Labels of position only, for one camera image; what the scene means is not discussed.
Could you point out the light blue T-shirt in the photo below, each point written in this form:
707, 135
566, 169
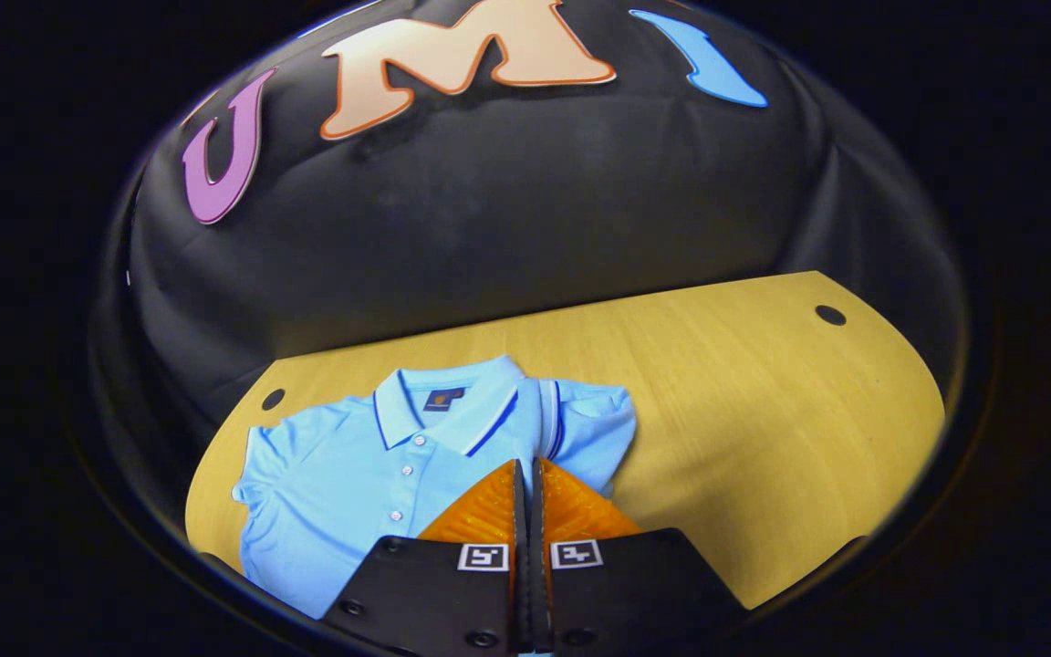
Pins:
352, 474

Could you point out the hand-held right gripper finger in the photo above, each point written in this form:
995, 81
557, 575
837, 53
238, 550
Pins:
523, 602
539, 602

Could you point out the black backdrop cloth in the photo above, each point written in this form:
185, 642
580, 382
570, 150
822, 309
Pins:
525, 201

